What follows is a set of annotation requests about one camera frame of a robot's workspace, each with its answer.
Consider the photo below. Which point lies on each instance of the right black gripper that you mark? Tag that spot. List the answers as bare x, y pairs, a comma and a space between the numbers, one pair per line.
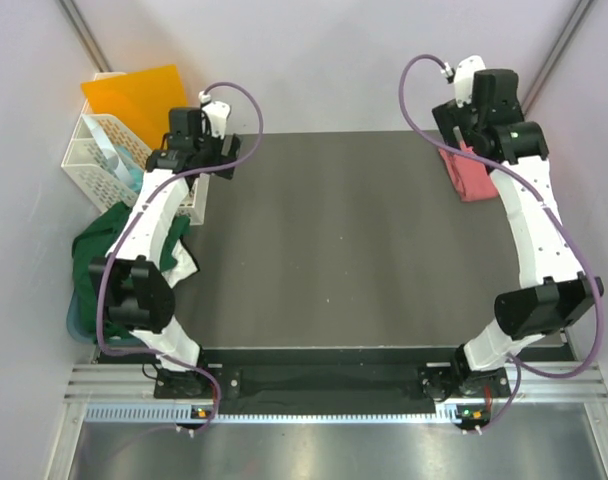
448, 116

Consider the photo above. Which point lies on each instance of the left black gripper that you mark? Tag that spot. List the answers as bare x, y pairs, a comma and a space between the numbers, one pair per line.
231, 152

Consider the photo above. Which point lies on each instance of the pink t shirt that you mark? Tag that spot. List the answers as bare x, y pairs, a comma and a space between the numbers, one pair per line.
469, 178

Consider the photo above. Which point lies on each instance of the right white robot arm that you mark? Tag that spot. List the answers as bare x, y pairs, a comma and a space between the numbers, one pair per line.
554, 291

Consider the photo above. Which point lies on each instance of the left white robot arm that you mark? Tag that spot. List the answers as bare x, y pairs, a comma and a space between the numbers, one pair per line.
132, 291

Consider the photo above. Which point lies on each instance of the orange plastic folder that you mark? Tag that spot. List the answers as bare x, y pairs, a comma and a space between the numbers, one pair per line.
141, 100

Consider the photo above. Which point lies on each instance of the light blue items in organizer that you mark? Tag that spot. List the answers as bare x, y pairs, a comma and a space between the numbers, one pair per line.
118, 159

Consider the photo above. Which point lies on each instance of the green t shirt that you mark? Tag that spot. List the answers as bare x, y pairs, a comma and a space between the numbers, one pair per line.
176, 262

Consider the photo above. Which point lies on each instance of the teal plastic basin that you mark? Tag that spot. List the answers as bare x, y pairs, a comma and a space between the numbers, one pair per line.
78, 332

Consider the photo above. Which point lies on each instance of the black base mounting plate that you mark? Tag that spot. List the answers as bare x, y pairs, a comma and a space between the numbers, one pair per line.
344, 383

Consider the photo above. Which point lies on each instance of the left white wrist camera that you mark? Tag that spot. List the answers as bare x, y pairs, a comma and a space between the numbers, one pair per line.
217, 113

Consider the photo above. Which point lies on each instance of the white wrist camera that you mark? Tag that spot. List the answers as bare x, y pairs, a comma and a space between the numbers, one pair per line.
462, 78
217, 113

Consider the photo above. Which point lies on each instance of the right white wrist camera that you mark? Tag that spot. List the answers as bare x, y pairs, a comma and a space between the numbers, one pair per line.
462, 78

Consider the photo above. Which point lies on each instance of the aluminium frame rail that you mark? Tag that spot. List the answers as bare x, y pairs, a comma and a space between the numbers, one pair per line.
129, 383

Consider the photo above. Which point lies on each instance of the white slotted cable duct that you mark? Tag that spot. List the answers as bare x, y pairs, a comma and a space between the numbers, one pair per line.
189, 414

